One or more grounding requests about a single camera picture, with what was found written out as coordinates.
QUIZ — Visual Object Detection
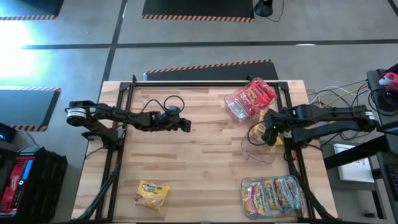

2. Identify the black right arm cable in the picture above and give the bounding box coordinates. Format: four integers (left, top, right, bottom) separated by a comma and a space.
247, 120, 268, 147

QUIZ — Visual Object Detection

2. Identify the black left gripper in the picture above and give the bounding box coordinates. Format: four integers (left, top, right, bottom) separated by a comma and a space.
152, 111, 192, 134

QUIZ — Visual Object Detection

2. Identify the coiled black cable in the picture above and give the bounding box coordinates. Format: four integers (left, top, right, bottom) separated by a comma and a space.
368, 88, 398, 113

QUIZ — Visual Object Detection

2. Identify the red and white object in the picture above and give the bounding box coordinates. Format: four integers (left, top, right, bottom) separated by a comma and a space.
378, 72, 398, 91

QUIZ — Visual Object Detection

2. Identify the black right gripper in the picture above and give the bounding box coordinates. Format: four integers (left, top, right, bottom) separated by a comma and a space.
262, 108, 292, 147

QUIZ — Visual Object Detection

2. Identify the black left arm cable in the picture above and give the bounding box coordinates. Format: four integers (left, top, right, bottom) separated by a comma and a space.
136, 95, 186, 116

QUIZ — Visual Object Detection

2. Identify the black box blue light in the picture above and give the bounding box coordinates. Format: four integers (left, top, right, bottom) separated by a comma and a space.
0, 122, 19, 144

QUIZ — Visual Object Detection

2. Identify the black pole stand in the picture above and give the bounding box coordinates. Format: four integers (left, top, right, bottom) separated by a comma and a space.
254, 0, 274, 17

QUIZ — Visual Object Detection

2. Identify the black side desk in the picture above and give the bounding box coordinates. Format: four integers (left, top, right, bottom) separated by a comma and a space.
366, 63, 398, 125

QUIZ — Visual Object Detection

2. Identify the black floor cable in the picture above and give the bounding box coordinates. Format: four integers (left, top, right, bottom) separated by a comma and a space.
266, 0, 285, 23

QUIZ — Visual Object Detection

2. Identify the grey hazard-striped floor mat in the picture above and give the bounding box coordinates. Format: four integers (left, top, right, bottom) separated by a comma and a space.
0, 86, 62, 133

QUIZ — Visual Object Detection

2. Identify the black hazard-striped floor mat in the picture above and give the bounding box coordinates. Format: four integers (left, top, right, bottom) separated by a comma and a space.
141, 0, 256, 23
0, 0, 65, 21
142, 58, 280, 82

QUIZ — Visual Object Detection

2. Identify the yellow cable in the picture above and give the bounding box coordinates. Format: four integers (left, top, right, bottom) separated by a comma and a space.
317, 86, 369, 108

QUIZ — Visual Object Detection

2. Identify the grey cart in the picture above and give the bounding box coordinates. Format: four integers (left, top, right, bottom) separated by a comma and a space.
319, 139, 398, 218

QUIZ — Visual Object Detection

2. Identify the red electronic device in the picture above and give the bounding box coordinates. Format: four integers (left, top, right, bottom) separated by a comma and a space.
0, 155, 35, 215

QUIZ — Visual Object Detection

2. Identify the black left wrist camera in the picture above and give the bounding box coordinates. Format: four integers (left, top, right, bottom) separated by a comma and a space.
166, 105, 182, 118

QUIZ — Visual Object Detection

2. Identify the black aluminium table frame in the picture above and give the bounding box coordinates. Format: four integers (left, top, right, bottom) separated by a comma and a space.
76, 74, 338, 223

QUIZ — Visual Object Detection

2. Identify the black storage crate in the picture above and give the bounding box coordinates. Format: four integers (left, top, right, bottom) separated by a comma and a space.
17, 146, 68, 223

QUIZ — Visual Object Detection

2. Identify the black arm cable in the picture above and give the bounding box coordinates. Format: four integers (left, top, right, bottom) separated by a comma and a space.
136, 95, 186, 116
247, 120, 268, 147

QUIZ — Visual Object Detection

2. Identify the white paper sheet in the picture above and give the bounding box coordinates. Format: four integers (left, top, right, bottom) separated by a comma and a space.
333, 142, 376, 184

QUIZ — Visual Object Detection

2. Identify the clear plastic bin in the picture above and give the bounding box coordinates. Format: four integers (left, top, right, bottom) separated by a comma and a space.
241, 174, 305, 220
241, 108, 285, 165
223, 77, 278, 125

